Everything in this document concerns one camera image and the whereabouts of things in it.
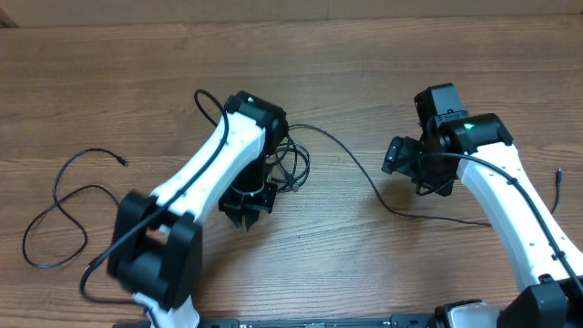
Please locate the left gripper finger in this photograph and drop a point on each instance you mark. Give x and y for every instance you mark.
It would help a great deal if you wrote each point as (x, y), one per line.
(250, 218)
(236, 219)

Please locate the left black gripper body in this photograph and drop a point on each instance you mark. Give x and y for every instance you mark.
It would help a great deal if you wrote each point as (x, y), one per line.
(236, 201)

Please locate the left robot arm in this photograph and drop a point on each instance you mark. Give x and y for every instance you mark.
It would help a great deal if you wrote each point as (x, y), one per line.
(156, 251)

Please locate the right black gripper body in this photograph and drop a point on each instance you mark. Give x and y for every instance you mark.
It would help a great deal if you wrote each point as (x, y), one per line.
(427, 173)

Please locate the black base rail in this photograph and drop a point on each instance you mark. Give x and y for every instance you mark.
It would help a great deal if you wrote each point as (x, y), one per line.
(314, 323)

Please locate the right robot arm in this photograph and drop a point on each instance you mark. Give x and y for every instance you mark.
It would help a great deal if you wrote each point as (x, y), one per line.
(480, 152)

